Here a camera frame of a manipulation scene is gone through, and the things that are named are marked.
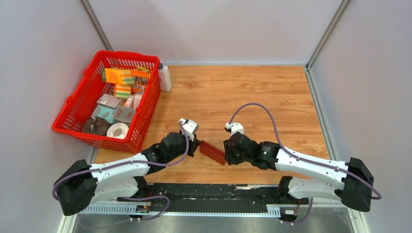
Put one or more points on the white tape roll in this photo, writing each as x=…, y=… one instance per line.
x=118, y=131

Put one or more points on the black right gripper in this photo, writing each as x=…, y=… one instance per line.
x=230, y=158

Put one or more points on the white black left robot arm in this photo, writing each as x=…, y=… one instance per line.
x=83, y=184

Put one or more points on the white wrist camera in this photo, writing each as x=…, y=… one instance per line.
x=234, y=128
x=189, y=128

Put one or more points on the red paper box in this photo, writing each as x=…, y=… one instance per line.
x=212, y=152

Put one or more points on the yellow green sponge pack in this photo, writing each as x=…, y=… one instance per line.
x=122, y=91

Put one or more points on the left aluminium frame post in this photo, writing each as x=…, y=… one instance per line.
x=87, y=7

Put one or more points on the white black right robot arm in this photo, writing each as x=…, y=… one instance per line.
x=349, y=182

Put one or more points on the brown bag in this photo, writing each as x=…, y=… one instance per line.
x=96, y=126

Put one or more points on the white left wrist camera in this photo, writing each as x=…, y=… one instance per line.
x=189, y=128

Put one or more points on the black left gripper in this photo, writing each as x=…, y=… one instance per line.
x=193, y=144

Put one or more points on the right aluminium frame post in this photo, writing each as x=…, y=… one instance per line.
x=344, y=4

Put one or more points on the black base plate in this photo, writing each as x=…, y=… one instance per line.
x=215, y=198

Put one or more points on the orange green box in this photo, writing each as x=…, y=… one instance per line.
x=117, y=76

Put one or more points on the teal white packet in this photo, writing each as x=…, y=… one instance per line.
x=105, y=113

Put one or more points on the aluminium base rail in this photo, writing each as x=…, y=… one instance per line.
x=283, y=213

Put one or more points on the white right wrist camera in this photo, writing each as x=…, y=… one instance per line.
x=234, y=128

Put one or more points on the orange snack packet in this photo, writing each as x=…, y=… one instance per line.
x=141, y=77

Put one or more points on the pink white box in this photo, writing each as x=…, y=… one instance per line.
x=109, y=101

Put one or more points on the red plastic basket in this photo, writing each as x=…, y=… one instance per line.
x=83, y=101

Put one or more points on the pink grey packet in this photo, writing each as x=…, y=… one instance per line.
x=124, y=114

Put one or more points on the white plastic bottle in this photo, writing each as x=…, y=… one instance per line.
x=164, y=77

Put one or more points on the aluminium frame post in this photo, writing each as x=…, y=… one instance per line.
x=87, y=7
x=344, y=4

